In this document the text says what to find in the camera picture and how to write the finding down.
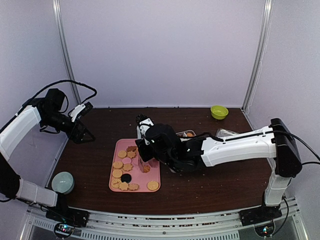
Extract tan swirl cookie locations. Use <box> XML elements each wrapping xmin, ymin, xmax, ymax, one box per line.
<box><xmin>142</xmin><ymin>165</ymin><xmax>151</xmax><ymax>173</ymax></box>

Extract metal serving tongs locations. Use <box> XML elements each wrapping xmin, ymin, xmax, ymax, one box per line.
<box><xmin>138</xmin><ymin>158</ymin><xmax>150</xmax><ymax>173</ymax></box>

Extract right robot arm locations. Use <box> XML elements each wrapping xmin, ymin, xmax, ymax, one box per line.
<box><xmin>135</xmin><ymin>114</ymin><xmax>302</xmax><ymax>221</ymax></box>

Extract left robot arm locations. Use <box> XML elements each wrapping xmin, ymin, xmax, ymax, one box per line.
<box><xmin>0</xmin><ymin>88</ymin><xmax>95</xmax><ymax>222</ymax></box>

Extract brown leaf shaped cookie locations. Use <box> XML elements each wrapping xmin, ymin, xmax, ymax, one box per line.
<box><xmin>126</xmin><ymin>146</ymin><xmax>138</xmax><ymax>153</ymax></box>

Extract white divided cookie tin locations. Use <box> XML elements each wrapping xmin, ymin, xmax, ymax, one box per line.
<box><xmin>176</xmin><ymin>130</ymin><xmax>196</xmax><ymax>138</ymax></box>

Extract round tan cookie bottom right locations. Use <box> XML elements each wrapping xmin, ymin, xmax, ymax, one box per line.
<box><xmin>147</xmin><ymin>180</ymin><xmax>160</xmax><ymax>191</ymax></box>

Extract pink plastic tray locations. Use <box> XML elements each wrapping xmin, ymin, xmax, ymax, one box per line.
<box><xmin>108</xmin><ymin>138</ymin><xmax>161</xmax><ymax>193</ymax></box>

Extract black sandwich cookie lower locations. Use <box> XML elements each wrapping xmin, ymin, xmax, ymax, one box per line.
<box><xmin>120</xmin><ymin>173</ymin><xmax>132</xmax><ymax>183</ymax></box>

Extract flower shaped tan cookie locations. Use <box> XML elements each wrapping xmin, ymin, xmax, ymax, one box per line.
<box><xmin>128</xmin><ymin>183</ymin><xmax>140</xmax><ymax>191</ymax></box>

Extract green plastic bowl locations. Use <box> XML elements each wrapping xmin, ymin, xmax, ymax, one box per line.
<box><xmin>210</xmin><ymin>105</ymin><xmax>229</xmax><ymax>120</ymax></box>

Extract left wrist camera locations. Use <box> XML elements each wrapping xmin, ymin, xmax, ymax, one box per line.
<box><xmin>68</xmin><ymin>102</ymin><xmax>93</xmax><ymax>123</ymax></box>

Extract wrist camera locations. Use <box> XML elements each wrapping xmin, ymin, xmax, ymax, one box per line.
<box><xmin>68</xmin><ymin>102</ymin><xmax>93</xmax><ymax>123</ymax></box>
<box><xmin>135</xmin><ymin>114</ymin><xmax>154</xmax><ymax>139</ymax></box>

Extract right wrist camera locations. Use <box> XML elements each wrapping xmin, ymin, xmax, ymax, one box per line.
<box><xmin>135</xmin><ymin>114</ymin><xmax>154</xmax><ymax>139</ymax></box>

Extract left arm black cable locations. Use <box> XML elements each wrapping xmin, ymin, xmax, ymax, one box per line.
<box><xmin>29</xmin><ymin>79</ymin><xmax>98</xmax><ymax>108</ymax></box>

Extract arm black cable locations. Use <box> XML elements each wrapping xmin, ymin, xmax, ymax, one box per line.
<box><xmin>29</xmin><ymin>79</ymin><xmax>98</xmax><ymax>108</ymax></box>
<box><xmin>277</xmin><ymin>131</ymin><xmax>320</xmax><ymax>166</ymax></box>

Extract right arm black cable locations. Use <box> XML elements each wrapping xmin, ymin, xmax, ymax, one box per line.
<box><xmin>277</xmin><ymin>131</ymin><xmax>320</xmax><ymax>166</ymax></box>

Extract left frame post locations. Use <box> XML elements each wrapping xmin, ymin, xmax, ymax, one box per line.
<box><xmin>51</xmin><ymin>0</ymin><xmax>84</xmax><ymax>113</ymax></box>

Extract frame post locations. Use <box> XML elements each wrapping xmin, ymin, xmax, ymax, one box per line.
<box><xmin>51</xmin><ymin>0</ymin><xmax>84</xmax><ymax>113</ymax></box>
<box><xmin>242</xmin><ymin>0</ymin><xmax>274</xmax><ymax>114</ymax></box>

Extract right frame post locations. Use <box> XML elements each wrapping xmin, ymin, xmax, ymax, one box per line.
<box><xmin>242</xmin><ymin>0</ymin><xmax>274</xmax><ymax>114</ymax></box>

